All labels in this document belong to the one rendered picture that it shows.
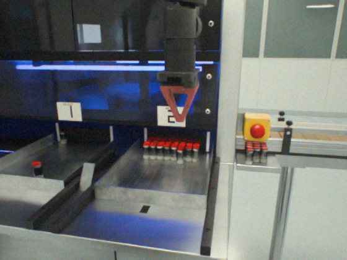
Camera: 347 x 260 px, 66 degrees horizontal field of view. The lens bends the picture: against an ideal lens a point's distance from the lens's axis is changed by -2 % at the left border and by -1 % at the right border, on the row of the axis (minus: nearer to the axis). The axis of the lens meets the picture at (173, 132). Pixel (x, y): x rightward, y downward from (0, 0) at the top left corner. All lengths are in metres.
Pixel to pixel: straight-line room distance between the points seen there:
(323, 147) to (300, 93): 4.63
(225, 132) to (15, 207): 0.57
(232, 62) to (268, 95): 4.73
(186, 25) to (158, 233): 0.38
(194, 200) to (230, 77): 0.36
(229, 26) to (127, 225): 0.55
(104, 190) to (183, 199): 0.18
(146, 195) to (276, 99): 5.02
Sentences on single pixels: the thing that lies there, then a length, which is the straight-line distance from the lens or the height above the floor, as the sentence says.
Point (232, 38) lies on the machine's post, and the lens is 0.78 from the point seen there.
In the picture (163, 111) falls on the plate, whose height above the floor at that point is 1.04.
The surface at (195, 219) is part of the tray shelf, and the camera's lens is 0.59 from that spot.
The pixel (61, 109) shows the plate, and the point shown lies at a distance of 0.96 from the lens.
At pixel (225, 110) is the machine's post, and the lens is 0.80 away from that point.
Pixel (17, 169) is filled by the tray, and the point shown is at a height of 0.88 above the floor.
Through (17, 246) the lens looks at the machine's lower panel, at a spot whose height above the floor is 0.43.
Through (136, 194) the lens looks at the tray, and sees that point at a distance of 0.63.
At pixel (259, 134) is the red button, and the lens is 0.78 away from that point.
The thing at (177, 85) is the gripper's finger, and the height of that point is 1.15.
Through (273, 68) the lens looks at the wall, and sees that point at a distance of 5.45.
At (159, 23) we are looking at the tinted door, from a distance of 0.81.
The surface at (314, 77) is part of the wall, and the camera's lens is 5.61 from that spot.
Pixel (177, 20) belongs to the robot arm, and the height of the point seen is 1.26.
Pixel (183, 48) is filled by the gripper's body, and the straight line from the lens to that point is 0.49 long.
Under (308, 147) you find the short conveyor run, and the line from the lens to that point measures 0.97.
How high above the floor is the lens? 1.22
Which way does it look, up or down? 17 degrees down
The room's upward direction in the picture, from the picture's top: straight up
